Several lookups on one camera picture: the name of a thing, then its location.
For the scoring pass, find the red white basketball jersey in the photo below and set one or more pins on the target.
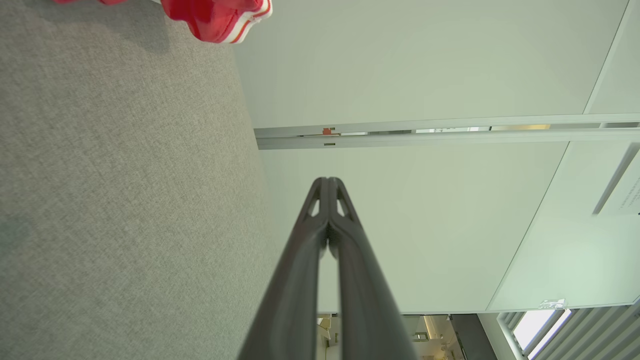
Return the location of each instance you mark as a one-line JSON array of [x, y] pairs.
[[210, 20]]

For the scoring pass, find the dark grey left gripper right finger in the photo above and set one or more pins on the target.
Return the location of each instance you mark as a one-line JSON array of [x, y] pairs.
[[365, 290]]

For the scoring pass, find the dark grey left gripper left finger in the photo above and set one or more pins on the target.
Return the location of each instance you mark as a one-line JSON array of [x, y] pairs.
[[295, 290]]

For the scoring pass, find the grey metal partition post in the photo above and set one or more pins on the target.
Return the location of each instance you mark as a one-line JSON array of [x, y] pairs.
[[450, 140]]

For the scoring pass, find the window with grey blinds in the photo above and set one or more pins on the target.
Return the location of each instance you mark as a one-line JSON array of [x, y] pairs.
[[600, 335]]

